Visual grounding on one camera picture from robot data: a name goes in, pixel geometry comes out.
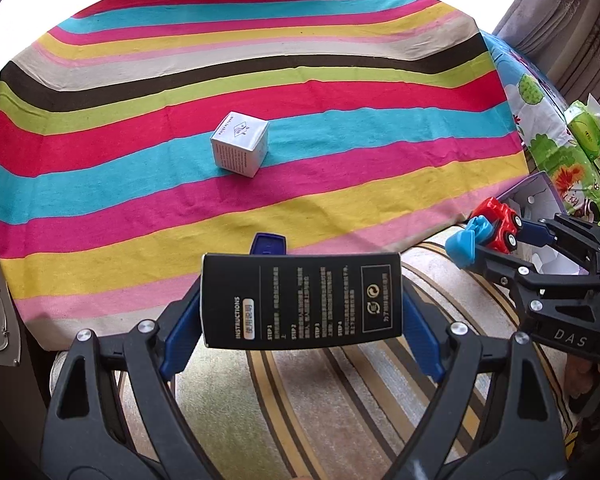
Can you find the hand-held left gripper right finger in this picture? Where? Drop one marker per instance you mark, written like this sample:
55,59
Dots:
422,330

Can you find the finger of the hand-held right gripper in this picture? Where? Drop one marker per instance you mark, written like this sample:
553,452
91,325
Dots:
535,232
500,265

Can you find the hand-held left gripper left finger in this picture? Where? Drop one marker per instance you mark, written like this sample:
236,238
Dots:
180,330

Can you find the white container with lid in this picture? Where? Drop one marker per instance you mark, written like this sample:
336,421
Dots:
542,200

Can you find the red toy car blue scoop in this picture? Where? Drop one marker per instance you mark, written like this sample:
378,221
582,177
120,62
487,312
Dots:
497,220

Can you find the black box with white print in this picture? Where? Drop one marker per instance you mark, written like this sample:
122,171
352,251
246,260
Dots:
300,300

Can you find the green tissue packet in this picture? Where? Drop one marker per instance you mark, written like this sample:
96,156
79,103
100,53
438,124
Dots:
587,130

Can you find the cartoon printed cloth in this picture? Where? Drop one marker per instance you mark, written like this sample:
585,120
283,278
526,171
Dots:
530,95

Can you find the colourful striped blanket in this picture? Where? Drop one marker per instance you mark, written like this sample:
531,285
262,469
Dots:
105,210

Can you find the beige striped cushion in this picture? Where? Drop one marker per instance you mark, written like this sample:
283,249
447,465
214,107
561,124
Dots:
305,410

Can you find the white cube box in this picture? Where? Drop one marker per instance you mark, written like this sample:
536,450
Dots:
240,145

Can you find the patterned curtain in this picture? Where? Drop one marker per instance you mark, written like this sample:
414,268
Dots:
570,25

